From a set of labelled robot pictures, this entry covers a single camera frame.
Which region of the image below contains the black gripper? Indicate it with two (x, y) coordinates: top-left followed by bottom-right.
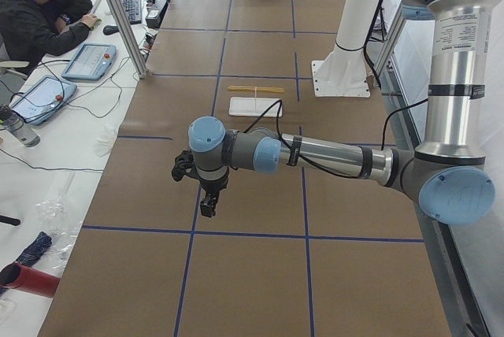
(199, 176), (228, 217)

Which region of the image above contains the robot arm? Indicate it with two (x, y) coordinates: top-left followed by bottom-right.
(172, 0), (502, 225)

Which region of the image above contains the white towel rack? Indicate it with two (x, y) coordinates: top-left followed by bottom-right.
(228, 86), (284, 117)

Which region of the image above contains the clear plastic wrap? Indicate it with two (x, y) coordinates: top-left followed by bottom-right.
(35, 172), (82, 274)

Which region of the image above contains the blue teach pendant far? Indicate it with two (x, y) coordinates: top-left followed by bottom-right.
(61, 43), (117, 81)

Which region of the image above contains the blue teach pendant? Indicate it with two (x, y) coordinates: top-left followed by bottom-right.
(61, 43), (117, 81)
(9, 76), (77, 126)

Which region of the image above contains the blue teach pendant near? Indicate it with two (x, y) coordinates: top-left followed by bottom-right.
(9, 76), (77, 126)

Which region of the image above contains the black computer mouse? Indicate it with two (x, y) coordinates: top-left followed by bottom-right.
(102, 25), (119, 35)

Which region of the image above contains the red cylinder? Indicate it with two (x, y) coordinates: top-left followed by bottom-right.
(1, 262), (60, 298)

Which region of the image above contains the grey water bottle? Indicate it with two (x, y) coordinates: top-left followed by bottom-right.
(0, 105), (40, 147)

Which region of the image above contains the black keyboard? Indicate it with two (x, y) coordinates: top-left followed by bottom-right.
(120, 0), (143, 24)

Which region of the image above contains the seated person in black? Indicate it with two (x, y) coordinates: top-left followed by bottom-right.
(1, 0), (99, 75)

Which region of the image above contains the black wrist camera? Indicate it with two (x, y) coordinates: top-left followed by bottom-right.
(171, 150), (198, 182)

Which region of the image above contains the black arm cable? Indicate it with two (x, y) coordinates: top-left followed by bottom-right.
(243, 98), (429, 179)

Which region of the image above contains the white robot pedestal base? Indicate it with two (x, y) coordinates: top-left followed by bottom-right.
(312, 0), (384, 98)

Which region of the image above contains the aluminium frame post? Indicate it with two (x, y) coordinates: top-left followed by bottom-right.
(106, 0), (148, 79)

